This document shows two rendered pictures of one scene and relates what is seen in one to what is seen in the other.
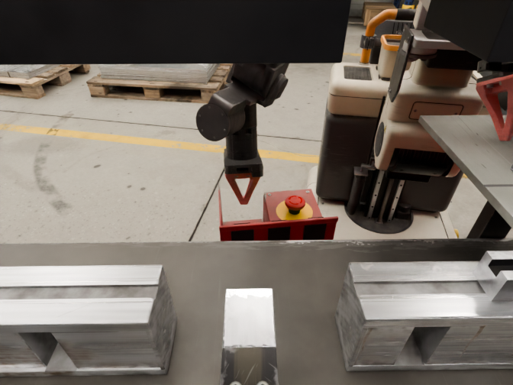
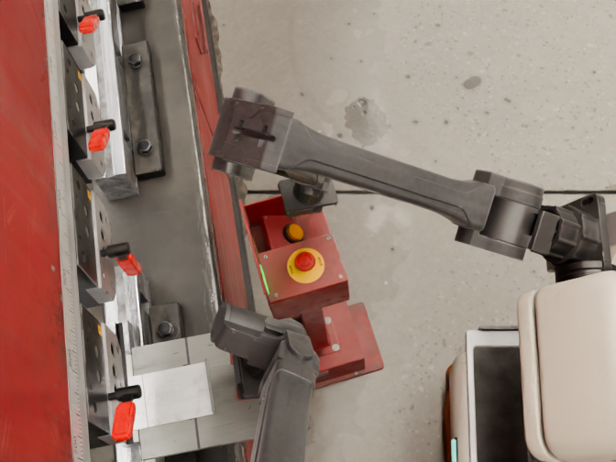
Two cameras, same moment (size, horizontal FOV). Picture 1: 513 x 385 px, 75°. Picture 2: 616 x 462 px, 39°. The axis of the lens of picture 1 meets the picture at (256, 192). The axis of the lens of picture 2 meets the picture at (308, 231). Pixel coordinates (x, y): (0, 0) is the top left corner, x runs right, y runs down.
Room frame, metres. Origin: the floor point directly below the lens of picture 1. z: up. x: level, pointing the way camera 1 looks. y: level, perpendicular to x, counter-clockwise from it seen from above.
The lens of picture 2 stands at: (0.53, -0.68, 2.34)
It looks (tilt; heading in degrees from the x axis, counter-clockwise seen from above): 67 degrees down; 92
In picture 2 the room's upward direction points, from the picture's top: 11 degrees counter-clockwise
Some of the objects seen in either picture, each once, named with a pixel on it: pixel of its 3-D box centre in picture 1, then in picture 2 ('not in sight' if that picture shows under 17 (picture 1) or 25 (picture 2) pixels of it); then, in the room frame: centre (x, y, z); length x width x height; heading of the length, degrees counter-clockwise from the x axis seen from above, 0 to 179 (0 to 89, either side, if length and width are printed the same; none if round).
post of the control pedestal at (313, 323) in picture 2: not in sight; (310, 307); (0.48, -0.03, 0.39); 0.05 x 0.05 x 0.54; 7
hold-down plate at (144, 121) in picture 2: not in sight; (143, 108); (0.23, 0.27, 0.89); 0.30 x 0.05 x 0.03; 91
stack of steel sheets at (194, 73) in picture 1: (164, 63); not in sight; (3.28, 0.89, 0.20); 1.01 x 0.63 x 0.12; 82
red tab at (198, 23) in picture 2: not in sight; (198, 20); (0.32, 0.69, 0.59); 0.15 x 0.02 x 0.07; 91
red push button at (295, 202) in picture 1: (295, 206); (305, 263); (0.49, -0.07, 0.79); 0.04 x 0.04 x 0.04
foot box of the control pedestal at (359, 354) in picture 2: not in sight; (329, 341); (0.51, -0.03, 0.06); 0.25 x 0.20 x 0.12; 7
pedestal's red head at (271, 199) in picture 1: (271, 228); (295, 251); (0.48, -0.03, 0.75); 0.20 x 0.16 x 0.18; 97
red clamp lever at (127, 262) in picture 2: not in sight; (122, 260); (0.24, -0.18, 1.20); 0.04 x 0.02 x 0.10; 1
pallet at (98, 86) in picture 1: (166, 77); not in sight; (3.27, 0.88, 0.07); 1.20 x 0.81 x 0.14; 82
